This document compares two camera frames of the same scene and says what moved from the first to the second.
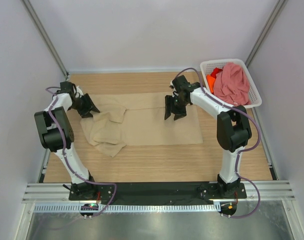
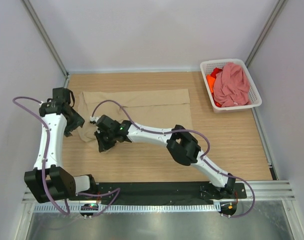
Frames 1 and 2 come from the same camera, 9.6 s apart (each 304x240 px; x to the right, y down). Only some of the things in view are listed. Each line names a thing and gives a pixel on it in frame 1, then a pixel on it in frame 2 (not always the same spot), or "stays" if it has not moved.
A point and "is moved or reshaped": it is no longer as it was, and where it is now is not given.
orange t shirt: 211,81 stays
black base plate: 157,192 stays
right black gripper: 178,114 to 104,146
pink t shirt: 231,85 stays
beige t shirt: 130,119 is moved or reshaped
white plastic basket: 206,67 stays
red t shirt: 215,71 stays
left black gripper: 88,102 to 78,121
